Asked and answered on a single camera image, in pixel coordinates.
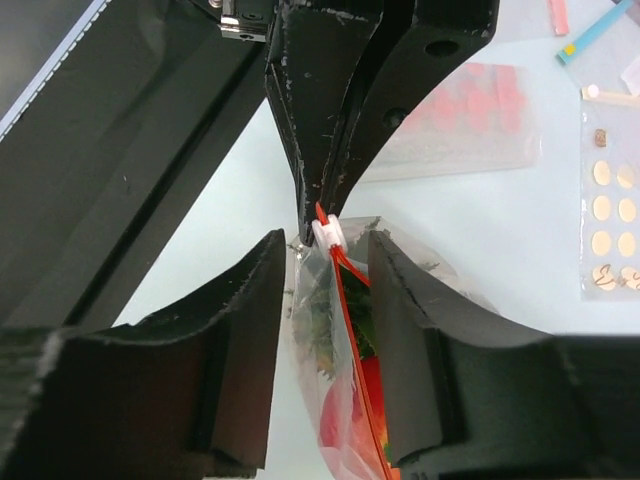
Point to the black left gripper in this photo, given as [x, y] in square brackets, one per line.
[313, 51]

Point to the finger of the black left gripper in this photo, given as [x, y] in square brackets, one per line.
[423, 43]

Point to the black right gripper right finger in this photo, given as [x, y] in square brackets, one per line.
[470, 394]

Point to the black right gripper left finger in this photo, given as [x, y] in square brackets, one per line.
[185, 393]

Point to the orange toy pineapple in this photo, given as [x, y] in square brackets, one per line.
[314, 314]

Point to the clear red-zipper zip bag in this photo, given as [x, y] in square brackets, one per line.
[314, 389]

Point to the red toy apple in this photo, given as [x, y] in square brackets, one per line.
[345, 438]

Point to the clear pink-dotted zip bag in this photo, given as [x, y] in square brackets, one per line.
[480, 118]

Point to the clear blue-zipper zip bag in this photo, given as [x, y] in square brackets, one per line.
[589, 37]

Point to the clear cream-dotted zip bag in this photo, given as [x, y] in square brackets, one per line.
[609, 235]

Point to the slotted white cable duct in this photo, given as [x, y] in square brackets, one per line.
[37, 36]

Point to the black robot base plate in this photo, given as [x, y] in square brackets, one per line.
[112, 151]

